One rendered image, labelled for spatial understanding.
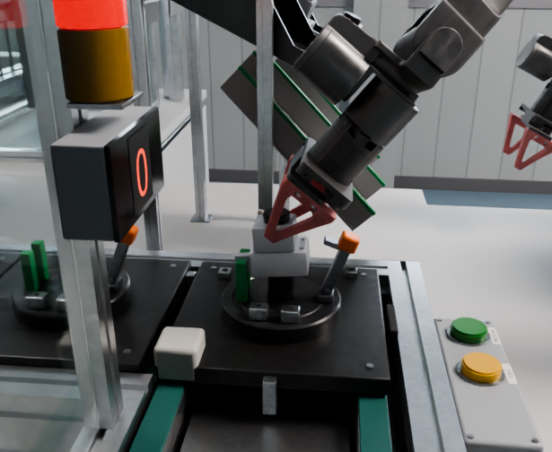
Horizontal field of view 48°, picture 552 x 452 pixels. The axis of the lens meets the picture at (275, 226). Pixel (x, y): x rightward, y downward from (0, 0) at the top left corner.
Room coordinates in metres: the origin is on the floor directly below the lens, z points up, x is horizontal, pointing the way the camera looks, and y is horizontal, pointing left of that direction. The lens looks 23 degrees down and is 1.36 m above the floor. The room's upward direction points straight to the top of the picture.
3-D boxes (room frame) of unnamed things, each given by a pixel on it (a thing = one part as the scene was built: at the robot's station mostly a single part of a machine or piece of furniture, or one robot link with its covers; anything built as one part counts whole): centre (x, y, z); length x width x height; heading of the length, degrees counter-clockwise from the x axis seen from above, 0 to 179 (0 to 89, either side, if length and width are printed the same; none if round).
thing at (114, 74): (0.46, 0.13, 1.28); 0.05 x 0.05 x 0.05
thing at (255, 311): (0.59, 0.02, 1.00); 0.02 x 0.01 x 0.02; 84
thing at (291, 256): (0.64, 0.01, 1.06); 0.08 x 0.04 x 0.07; 84
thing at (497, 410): (0.53, -0.21, 0.93); 0.21 x 0.07 x 0.06; 174
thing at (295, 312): (0.59, -0.02, 1.00); 0.02 x 0.01 x 0.02; 84
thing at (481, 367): (0.53, -0.21, 0.96); 0.04 x 0.04 x 0.02
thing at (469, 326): (0.60, -0.22, 0.96); 0.04 x 0.04 x 0.02
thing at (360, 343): (0.64, -0.01, 0.96); 0.24 x 0.24 x 0.02; 84
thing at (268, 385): (0.51, 0.01, 0.95); 0.01 x 0.01 x 0.04; 84
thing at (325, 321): (0.64, -0.01, 0.98); 0.14 x 0.14 x 0.02
